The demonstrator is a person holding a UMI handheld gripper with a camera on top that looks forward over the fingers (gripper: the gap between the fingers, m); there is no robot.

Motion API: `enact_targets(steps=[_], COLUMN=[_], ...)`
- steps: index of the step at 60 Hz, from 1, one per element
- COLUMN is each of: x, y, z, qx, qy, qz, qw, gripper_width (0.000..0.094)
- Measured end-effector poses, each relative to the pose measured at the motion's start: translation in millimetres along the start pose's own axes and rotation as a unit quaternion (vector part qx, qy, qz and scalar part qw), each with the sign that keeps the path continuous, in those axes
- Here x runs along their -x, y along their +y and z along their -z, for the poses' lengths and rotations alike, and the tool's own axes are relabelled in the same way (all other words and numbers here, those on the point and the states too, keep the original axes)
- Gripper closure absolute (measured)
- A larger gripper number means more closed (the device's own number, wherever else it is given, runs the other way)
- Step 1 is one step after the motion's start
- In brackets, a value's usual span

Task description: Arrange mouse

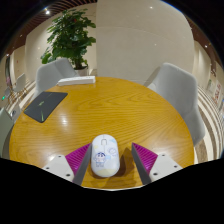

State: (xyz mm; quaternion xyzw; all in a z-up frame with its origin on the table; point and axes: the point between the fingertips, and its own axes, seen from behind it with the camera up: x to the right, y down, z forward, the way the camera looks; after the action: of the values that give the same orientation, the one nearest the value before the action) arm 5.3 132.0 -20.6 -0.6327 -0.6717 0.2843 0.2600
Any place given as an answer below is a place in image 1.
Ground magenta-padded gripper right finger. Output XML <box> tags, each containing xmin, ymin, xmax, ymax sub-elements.
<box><xmin>131</xmin><ymin>142</ymin><xmax>184</xmax><ymax>186</ymax></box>

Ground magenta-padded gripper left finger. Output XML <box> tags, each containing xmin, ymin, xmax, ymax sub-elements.
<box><xmin>42</xmin><ymin>143</ymin><xmax>93</xmax><ymax>186</ymax></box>

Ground white cartoon-print computer mouse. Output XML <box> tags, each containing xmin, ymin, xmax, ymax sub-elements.
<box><xmin>90</xmin><ymin>133</ymin><xmax>121</xmax><ymax>178</ymax></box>

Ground black mouse pad green lines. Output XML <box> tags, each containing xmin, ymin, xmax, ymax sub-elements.
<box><xmin>23</xmin><ymin>91</ymin><xmax>69</xmax><ymax>124</ymax></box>

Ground grey-green armchair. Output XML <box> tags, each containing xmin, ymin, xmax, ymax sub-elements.
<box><xmin>0</xmin><ymin>106</ymin><xmax>16</xmax><ymax>159</ymax></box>

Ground light grey shell chair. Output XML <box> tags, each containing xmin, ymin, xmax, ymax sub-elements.
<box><xmin>33</xmin><ymin>57</ymin><xmax>81</xmax><ymax>99</ymax></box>
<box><xmin>143</xmin><ymin>62</ymin><xmax>207</xmax><ymax>148</ymax></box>

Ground white power strip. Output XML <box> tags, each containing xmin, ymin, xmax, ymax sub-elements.
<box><xmin>56</xmin><ymin>75</ymin><xmax>97</xmax><ymax>87</ymax></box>

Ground small white distant chair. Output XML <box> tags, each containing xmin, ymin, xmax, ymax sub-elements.
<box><xmin>13</xmin><ymin>73</ymin><xmax>28</xmax><ymax>96</ymax></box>

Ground large green potted plant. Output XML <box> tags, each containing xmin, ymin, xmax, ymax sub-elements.
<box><xmin>40</xmin><ymin>9</ymin><xmax>98</xmax><ymax>77</ymax></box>

